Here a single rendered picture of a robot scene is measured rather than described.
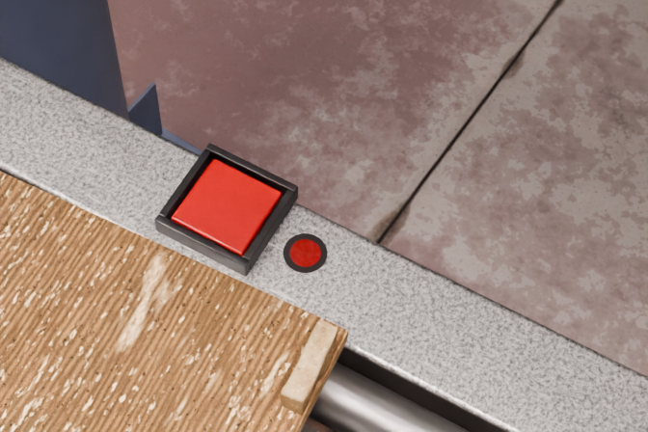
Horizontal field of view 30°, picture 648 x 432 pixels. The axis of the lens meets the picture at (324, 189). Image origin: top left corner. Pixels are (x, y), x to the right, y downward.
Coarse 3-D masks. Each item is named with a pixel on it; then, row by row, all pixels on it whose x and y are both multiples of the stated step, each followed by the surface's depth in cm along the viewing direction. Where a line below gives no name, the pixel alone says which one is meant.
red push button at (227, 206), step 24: (216, 168) 89; (192, 192) 88; (216, 192) 88; (240, 192) 88; (264, 192) 88; (192, 216) 87; (216, 216) 87; (240, 216) 87; (264, 216) 87; (216, 240) 86; (240, 240) 86
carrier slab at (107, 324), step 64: (0, 192) 86; (0, 256) 84; (64, 256) 84; (128, 256) 84; (0, 320) 81; (64, 320) 82; (128, 320) 82; (192, 320) 82; (256, 320) 82; (0, 384) 79; (64, 384) 79; (128, 384) 79; (192, 384) 80; (256, 384) 80; (320, 384) 80
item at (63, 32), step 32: (0, 0) 134; (32, 0) 134; (64, 0) 137; (96, 0) 143; (0, 32) 139; (32, 32) 139; (64, 32) 141; (96, 32) 146; (32, 64) 144; (64, 64) 145; (96, 64) 150; (96, 96) 155; (160, 128) 197
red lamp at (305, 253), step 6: (300, 240) 88; (306, 240) 88; (294, 246) 87; (300, 246) 87; (306, 246) 87; (312, 246) 87; (318, 246) 87; (294, 252) 87; (300, 252) 87; (306, 252) 87; (312, 252) 87; (318, 252) 87; (294, 258) 87; (300, 258) 87; (306, 258) 87; (312, 258) 87; (318, 258) 87; (300, 264) 87; (306, 264) 87; (312, 264) 87
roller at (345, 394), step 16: (336, 368) 82; (336, 384) 82; (352, 384) 82; (368, 384) 82; (320, 400) 82; (336, 400) 81; (352, 400) 81; (368, 400) 81; (384, 400) 81; (400, 400) 82; (320, 416) 82; (336, 416) 81; (352, 416) 81; (368, 416) 81; (384, 416) 81; (400, 416) 81; (416, 416) 81; (432, 416) 81
